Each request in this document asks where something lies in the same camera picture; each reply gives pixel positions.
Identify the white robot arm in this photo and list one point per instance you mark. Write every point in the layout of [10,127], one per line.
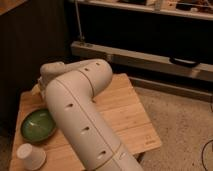
[68,90]

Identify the white paper cup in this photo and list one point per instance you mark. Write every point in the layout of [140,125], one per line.
[33,157]

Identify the green ceramic bowl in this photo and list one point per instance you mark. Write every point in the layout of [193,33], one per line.
[37,126]

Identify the wooden folding table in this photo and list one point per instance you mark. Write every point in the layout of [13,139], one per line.
[120,106]

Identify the metal shelf rack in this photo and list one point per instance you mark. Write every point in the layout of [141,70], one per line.
[164,49]

